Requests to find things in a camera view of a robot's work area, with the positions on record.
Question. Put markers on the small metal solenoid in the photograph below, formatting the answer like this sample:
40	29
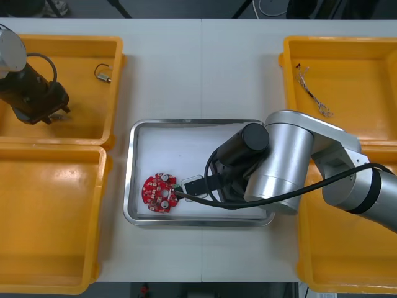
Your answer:
104	77

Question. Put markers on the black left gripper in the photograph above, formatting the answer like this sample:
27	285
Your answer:
37	102

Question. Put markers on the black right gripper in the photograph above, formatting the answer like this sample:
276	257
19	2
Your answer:
231	186

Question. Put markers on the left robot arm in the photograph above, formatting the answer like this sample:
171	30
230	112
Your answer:
12	52

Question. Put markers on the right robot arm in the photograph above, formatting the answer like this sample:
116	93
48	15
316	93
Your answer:
288	149

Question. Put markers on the round red circuit board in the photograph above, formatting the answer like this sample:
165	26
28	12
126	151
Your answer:
156	194

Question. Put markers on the steel tray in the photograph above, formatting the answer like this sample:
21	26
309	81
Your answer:
131	186

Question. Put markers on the yellow-orange plastic bin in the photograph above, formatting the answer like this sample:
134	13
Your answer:
347	77
83	102
335	248
49	217

